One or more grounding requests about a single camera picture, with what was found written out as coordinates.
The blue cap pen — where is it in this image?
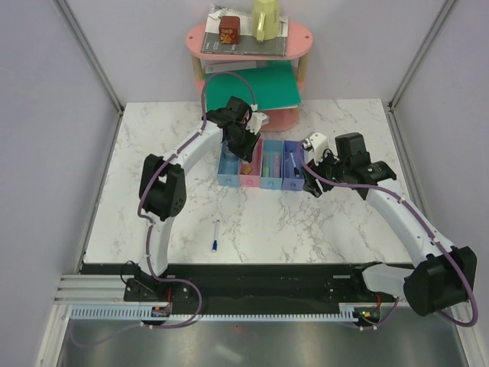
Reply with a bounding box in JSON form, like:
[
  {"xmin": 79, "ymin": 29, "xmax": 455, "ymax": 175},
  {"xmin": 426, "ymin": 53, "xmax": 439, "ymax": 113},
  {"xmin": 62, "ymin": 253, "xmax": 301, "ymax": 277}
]
[{"xmin": 212, "ymin": 219, "xmax": 220, "ymax": 253}]

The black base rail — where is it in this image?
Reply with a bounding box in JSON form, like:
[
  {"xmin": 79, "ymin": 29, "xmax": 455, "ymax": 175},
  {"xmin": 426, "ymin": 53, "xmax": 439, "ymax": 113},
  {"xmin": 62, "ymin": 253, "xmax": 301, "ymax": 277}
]
[{"xmin": 81, "ymin": 262, "xmax": 395, "ymax": 309}]

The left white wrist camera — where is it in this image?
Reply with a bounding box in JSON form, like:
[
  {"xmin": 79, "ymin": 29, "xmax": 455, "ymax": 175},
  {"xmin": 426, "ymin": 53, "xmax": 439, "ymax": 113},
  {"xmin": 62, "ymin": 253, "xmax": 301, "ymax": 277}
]
[{"xmin": 245, "ymin": 112, "xmax": 270, "ymax": 135}]

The sky blue drawer bin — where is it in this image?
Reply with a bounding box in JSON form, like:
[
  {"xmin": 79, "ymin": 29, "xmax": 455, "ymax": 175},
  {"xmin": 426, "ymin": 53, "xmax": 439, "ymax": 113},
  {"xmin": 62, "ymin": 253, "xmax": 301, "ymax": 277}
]
[{"xmin": 261, "ymin": 139, "xmax": 284, "ymax": 190}]

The spiral notebook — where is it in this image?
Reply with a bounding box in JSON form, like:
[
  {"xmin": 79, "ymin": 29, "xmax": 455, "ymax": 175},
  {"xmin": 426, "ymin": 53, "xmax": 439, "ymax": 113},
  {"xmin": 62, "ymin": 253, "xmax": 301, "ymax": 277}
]
[{"xmin": 206, "ymin": 5, "xmax": 252, "ymax": 36}]

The black cap pen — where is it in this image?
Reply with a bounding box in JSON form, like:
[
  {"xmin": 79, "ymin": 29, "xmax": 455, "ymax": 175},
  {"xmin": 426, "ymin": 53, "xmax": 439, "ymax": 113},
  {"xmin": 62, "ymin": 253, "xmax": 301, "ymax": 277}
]
[{"xmin": 290, "ymin": 152, "xmax": 300, "ymax": 178}]

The yellow plastic pitcher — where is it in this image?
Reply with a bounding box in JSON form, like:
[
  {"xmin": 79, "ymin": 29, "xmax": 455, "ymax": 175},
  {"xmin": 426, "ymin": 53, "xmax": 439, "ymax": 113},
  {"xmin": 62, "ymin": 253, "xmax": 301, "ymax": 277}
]
[{"xmin": 251, "ymin": 0, "xmax": 280, "ymax": 42}]

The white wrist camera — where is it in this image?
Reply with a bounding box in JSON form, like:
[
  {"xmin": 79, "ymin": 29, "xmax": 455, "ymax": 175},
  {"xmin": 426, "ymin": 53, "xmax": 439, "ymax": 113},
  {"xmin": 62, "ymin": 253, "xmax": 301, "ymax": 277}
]
[
  {"xmin": 301, "ymin": 132, "xmax": 329, "ymax": 161},
  {"xmin": 245, "ymin": 112, "xmax": 270, "ymax": 135}
]

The light blue drawer bin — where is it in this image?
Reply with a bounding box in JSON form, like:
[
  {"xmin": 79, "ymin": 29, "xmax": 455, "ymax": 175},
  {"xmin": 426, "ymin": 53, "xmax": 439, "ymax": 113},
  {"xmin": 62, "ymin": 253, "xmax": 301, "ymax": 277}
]
[{"xmin": 217, "ymin": 141, "xmax": 240, "ymax": 187}]

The green highlighter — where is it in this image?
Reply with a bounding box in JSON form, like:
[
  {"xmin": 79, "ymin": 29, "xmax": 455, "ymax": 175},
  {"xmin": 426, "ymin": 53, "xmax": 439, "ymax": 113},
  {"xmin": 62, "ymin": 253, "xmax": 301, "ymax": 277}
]
[{"xmin": 262, "ymin": 152, "xmax": 270, "ymax": 177}]

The pink highlighter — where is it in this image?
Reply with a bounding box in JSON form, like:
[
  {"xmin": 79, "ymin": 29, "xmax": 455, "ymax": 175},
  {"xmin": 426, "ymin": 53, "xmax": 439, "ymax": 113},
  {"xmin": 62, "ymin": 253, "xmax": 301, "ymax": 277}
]
[{"xmin": 270, "ymin": 153, "xmax": 280, "ymax": 178}]

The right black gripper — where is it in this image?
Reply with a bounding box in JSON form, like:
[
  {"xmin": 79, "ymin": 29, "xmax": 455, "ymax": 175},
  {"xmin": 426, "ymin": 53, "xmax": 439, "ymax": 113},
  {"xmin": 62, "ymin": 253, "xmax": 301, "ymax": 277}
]
[{"xmin": 300, "ymin": 145, "xmax": 350, "ymax": 198}]

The light blue cable duct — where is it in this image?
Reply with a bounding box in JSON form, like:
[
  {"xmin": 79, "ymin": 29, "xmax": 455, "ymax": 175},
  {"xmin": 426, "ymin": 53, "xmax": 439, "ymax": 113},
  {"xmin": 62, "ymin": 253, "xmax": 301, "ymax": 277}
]
[{"xmin": 69, "ymin": 299, "xmax": 375, "ymax": 322}]

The grey setup manual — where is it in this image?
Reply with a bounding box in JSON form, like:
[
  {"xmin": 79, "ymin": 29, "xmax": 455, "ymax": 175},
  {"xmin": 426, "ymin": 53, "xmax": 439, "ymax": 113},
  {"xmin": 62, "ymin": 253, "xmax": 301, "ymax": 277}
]
[{"xmin": 201, "ymin": 16, "xmax": 289, "ymax": 57}]

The purple drawer bin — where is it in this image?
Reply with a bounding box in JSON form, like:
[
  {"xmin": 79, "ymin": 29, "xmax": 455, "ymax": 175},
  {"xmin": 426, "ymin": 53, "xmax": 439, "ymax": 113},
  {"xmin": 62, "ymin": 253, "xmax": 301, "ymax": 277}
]
[{"xmin": 282, "ymin": 141, "xmax": 304, "ymax": 191}]

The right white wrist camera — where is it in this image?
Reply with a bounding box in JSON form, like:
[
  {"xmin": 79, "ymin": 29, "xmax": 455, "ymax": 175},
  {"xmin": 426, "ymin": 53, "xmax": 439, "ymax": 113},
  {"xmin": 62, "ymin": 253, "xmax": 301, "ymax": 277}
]
[{"xmin": 301, "ymin": 132, "xmax": 329, "ymax": 161}]

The yellow eraser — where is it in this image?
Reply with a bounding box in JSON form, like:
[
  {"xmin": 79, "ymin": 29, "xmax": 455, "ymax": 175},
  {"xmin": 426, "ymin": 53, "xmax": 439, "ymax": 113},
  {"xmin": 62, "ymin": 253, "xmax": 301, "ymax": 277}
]
[{"xmin": 241, "ymin": 166, "xmax": 253, "ymax": 175}]

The clear cup of pins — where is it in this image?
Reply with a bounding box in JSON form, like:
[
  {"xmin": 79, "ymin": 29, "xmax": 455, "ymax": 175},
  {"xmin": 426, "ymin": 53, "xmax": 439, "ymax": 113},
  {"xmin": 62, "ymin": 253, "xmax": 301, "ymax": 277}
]
[{"xmin": 223, "ymin": 150, "xmax": 238, "ymax": 162}]

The pink drawer bin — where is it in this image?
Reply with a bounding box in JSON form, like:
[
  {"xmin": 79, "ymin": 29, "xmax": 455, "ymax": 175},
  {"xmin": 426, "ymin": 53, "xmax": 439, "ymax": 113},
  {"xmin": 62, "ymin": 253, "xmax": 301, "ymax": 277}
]
[{"xmin": 238, "ymin": 138, "xmax": 263, "ymax": 187}]

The red-brown cube box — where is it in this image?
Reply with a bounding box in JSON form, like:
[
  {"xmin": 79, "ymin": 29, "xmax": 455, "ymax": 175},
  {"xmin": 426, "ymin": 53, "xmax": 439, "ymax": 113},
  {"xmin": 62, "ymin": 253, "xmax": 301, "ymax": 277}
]
[{"xmin": 219, "ymin": 15, "xmax": 241, "ymax": 44}]

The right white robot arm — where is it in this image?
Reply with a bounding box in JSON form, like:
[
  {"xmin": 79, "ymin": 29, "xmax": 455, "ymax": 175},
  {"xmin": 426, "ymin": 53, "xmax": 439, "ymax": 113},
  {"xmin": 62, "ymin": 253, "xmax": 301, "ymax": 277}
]
[{"xmin": 297, "ymin": 132, "xmax": 478, "ymax": 327}]

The pink two-tier shelf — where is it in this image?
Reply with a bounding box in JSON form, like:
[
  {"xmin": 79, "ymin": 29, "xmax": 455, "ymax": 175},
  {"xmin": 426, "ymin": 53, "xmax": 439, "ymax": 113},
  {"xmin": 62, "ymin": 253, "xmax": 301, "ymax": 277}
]
[{"xmin": 186, "ymin": 21, "xmax": 313, "ymax": 132}]

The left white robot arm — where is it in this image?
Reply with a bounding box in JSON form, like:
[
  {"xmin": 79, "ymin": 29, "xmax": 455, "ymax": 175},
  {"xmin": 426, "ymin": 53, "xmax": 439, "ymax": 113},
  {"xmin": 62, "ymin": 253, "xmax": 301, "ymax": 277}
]
[{"xmin": 138, "ymin": 97, "xmax": 264, "ymax": 300}]

